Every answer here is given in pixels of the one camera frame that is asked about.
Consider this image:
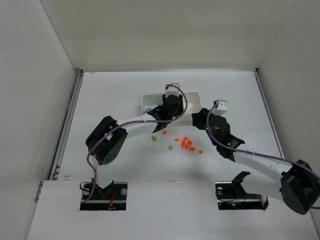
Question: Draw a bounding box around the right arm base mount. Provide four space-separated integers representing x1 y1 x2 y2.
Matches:
215 171 269 211

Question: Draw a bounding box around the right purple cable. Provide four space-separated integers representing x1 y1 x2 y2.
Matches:
206 103 320 210

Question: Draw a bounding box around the white three-compartment sorting tray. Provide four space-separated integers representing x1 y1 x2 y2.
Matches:
141 92 202 126

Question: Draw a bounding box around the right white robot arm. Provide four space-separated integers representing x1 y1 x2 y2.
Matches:
191 108 320 215

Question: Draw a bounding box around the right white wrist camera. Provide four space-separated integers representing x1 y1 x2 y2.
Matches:
212 99 228 116

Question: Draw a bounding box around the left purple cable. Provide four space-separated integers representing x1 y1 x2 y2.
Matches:
81 84 188 205

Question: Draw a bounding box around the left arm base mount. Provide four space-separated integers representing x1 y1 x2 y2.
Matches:
79 179 128 211

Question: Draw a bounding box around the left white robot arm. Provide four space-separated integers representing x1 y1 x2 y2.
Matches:
85 94 188 189

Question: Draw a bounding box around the purple cable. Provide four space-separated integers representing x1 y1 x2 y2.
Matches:
206 103 320 210
81 84 188 205

